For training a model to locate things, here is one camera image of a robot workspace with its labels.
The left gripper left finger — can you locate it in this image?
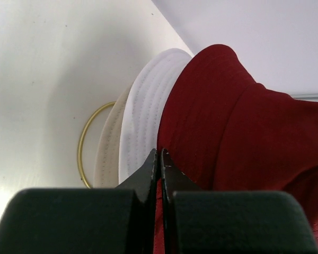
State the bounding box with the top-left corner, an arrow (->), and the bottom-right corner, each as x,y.
0,150 -> 157,253

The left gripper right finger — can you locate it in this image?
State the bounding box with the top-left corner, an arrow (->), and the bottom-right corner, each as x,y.
160,149 -> 318,253

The beige bucket hat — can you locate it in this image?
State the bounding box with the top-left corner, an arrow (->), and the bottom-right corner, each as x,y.
93,86 -> 131,188

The red cap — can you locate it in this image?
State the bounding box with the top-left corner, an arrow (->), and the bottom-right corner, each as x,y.
157,44 -> 318,244

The white bucket hat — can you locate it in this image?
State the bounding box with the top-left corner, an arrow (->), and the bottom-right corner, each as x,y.
118,48 -> 192,183

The gold wire hat stand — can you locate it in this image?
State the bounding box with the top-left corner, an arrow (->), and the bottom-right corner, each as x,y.
77,101 -> 117,189

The right aluminium frame post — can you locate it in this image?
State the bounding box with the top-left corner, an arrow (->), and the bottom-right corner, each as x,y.
291,94 -> 318,102

